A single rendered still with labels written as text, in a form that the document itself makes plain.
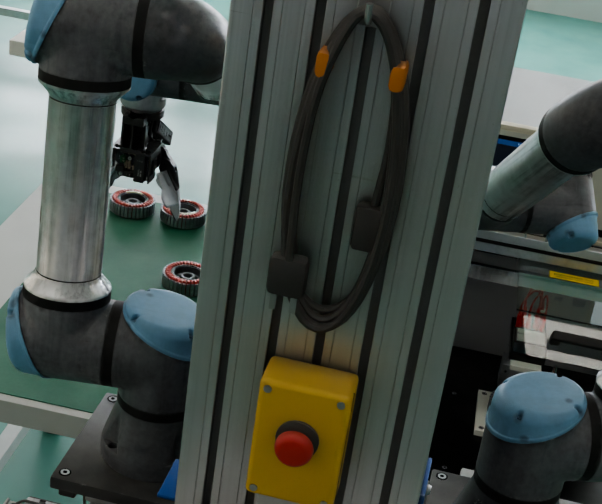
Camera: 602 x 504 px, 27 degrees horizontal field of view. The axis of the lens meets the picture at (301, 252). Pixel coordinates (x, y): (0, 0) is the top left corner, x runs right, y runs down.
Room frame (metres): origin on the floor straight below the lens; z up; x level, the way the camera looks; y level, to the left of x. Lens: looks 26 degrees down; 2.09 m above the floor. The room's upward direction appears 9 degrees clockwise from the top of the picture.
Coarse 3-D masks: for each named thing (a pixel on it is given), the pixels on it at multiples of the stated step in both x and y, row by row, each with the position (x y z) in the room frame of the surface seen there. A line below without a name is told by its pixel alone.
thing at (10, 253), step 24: (24, 216) 2.69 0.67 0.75; (0, 240) 2.55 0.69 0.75; (24, 240) 2.56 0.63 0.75; (0, 264) 2.43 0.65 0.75; (24, 264) 2.45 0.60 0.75; (0, 288) 2.33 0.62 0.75; (0, 408) 1.92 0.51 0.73; (24, 408) 1.92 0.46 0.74; (48, 408) 1.92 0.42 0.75; (48, 432) 1.91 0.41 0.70; (72, 432) 1.90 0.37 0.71
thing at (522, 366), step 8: (512, 320) 2.25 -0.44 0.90; (512, 328) 2.21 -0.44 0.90; (512, 360) 2.12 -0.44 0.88; (520, 360) 2.12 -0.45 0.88; (528, 360) 2.12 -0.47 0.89; (536, 360) 2.11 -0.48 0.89; (544, 360) 2.11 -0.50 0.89; (512, 368) 2.10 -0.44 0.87; (520, 368) 2.10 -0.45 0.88; (528, 368) 2.10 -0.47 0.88; (536, 368) 2.10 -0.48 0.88
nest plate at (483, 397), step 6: (480, 390) 2.15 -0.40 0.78; (480, 396) 2.13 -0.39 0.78; (486, 396) 2.13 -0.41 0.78; (480, 402) 2.11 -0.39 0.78; (486, 402) 2.11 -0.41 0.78; (480, 408) 2.08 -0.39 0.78; (486, 408) 2.09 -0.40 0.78; (480, 414) 2.06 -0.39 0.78; (480, 420) 2.04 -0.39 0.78; (474, 426) 2.03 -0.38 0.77; (480, 426) 2.02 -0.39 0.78; (474, 432) 2.01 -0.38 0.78; (480, 432) 2.00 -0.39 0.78
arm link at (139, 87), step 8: (136, 80) 1.79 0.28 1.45; (144, 80) 1.79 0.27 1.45; (152, 80) 1.79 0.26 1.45; (160, 80) 1.81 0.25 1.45; (136, 88) 1.79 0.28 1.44; (144, 88) 1.79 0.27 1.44; (152, 88) 1.79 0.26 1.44; (160, 88) 1.81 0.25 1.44; (168, 88) 1.81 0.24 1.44; (176, 88) 1.81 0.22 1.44; (128, 96) 1.79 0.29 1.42; (136, 96) 1.79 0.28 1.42; (144, 96) 1.79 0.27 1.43; (160, 96) 1.82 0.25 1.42; (168, 96) 1.82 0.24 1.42; (176, 96) 1.82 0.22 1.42
